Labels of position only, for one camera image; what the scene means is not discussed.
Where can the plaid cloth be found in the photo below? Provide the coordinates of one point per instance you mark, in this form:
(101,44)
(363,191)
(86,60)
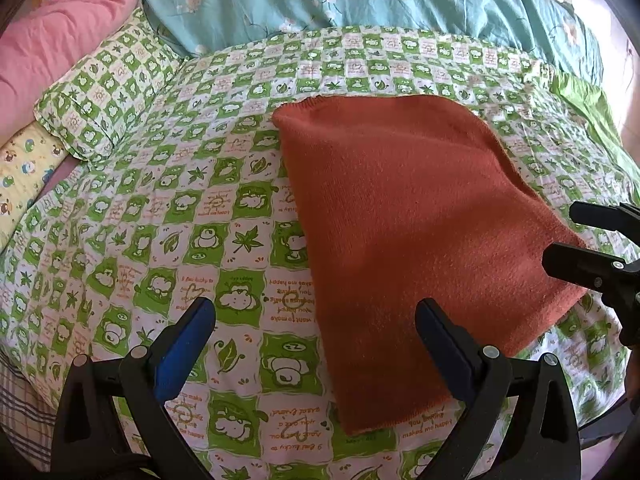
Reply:
(27,405)

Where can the mauve under sheet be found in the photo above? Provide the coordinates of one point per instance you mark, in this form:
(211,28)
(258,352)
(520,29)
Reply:
(55,180)

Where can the pink pillow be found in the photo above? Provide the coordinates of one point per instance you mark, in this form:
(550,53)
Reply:
(60,35)

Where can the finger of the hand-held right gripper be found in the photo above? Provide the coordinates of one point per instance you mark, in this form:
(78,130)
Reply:
(605,217)
(575,262)

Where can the green checked printed bed sheet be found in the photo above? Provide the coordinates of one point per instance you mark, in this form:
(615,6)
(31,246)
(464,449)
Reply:
(210,200)

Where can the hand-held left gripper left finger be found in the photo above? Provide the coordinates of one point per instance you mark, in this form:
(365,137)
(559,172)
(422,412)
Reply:
(180,352)

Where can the green checked printed pillow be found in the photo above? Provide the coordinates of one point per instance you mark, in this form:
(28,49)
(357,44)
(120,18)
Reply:
(107,95)

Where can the orange knit sweater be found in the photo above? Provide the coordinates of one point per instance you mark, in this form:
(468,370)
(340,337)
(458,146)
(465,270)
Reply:
(410,240)

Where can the plain green cloth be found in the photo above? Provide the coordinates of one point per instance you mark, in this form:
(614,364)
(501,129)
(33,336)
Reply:
(592,110)

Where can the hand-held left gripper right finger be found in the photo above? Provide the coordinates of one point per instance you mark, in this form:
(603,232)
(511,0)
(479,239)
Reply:
(442,347)

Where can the yellow cartoon print pillow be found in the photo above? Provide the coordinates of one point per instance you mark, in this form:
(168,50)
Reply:
(25,170)

